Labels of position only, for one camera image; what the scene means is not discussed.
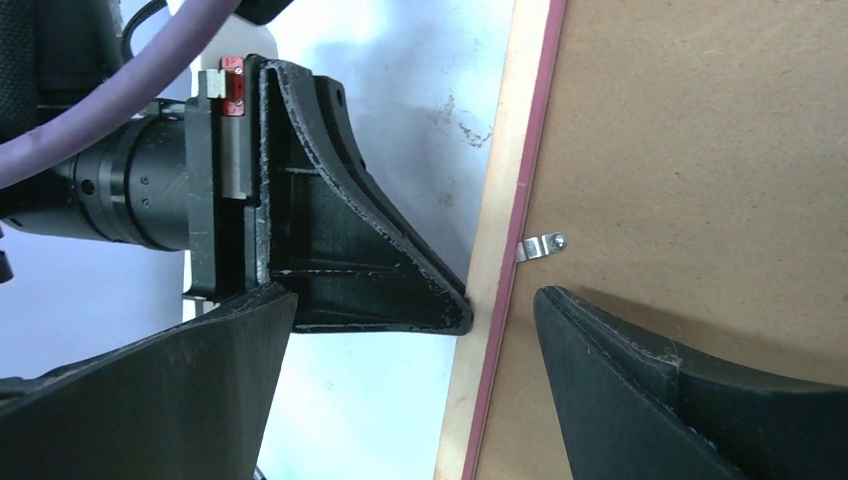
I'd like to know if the pink wooden picture frame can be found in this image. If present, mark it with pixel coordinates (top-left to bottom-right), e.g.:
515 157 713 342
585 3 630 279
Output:
433 1 567 480

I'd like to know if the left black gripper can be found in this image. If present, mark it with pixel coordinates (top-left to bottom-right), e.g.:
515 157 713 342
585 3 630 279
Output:
66 56 473 335

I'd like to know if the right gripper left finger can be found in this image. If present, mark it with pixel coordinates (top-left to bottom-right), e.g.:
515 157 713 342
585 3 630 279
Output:
1 285 297 479

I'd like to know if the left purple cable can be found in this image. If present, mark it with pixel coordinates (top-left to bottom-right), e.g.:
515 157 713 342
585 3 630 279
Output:
0 0 243 190

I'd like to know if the brown cardboard backing board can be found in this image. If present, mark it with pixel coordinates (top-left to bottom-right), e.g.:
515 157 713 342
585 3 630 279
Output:
476 1 847 479

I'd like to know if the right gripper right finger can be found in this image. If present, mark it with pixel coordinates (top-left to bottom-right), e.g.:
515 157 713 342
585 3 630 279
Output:
533 286 847 479

